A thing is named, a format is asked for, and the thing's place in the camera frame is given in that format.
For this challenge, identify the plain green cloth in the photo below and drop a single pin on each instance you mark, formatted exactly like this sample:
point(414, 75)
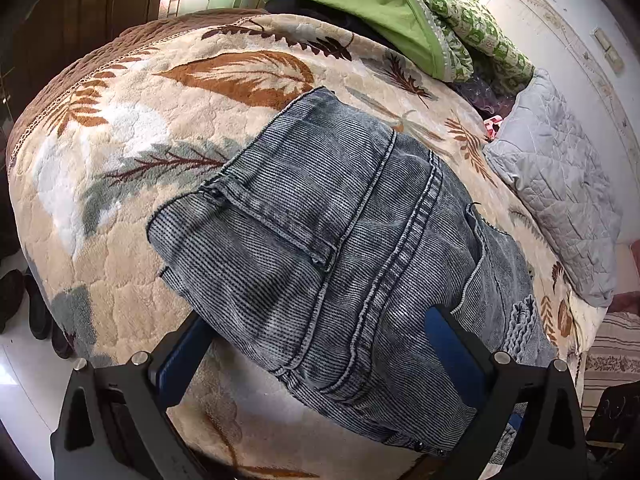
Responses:
point(370, 5)

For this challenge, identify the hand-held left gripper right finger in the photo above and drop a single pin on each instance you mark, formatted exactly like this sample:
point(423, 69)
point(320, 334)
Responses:
point(447, 342)

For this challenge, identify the green patterned pillow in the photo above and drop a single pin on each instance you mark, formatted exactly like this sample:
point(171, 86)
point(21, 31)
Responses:
point(480, 40)

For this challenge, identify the dark bag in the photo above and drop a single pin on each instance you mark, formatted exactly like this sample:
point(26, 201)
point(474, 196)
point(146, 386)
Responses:
point(611, 417)

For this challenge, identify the black shoe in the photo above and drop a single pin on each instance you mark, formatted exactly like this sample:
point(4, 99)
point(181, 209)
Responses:
point(39, 310)
point(62, 342)
point(11, 297)

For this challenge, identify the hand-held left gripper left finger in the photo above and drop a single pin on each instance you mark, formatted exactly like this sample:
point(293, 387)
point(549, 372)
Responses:
point(175, 360)

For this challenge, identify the grey quilted pillow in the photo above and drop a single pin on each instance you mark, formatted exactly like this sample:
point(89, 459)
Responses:
point(555, 175)

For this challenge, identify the grey washed denim pants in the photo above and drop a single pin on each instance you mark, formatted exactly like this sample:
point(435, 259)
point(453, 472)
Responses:
point(340, 240)

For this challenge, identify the wooden cabinet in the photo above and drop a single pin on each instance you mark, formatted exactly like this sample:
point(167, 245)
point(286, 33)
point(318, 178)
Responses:
point(65, 15)

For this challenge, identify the white wall switch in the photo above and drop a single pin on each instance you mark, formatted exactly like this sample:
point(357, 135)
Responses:
point(607, 49)

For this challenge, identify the red and white small item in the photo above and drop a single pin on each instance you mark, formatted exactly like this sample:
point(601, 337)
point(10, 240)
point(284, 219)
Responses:
point(492, 125)

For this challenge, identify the dark purple cloth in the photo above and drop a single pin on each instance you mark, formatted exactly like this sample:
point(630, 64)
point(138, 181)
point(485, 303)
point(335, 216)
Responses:
point(482, 95)

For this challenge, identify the leaf print fleece blanket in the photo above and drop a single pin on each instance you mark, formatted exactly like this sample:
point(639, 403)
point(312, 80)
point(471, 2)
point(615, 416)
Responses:
point(150, 125)

